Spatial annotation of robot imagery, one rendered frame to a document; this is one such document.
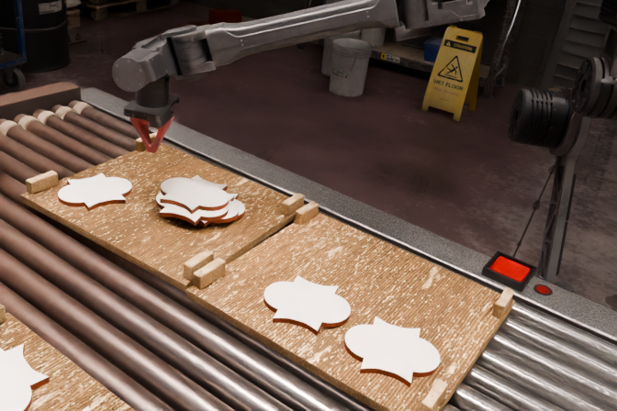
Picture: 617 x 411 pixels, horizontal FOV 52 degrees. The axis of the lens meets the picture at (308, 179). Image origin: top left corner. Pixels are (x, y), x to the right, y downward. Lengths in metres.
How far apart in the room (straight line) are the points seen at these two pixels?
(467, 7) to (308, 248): 0.48
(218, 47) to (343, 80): 3.67
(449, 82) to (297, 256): 3.61
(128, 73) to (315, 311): 0.47
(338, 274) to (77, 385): 0.44
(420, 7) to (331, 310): 0.49
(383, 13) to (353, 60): 3.61
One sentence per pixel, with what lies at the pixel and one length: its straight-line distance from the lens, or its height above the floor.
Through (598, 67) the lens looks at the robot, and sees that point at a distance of 1.64.
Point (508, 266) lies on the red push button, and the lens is 1.21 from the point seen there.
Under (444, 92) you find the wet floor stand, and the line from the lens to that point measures 4.62.
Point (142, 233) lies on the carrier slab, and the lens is 1.13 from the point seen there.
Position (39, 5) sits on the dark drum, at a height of 0.46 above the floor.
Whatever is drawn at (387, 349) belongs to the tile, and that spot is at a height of 0.95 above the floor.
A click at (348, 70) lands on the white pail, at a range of 4.67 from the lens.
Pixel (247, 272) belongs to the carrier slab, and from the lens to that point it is 1.04.
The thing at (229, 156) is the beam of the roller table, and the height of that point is 0.91.
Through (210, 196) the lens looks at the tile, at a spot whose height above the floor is 0.98.
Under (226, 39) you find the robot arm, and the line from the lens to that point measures 1.05.
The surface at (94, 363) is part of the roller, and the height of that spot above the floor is 0.92.
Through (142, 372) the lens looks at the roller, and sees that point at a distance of 0.91.
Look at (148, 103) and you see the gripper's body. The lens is 1.13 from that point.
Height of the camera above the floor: 1.55
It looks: 27 degrees down
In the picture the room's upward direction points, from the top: 7 degrees clockwise
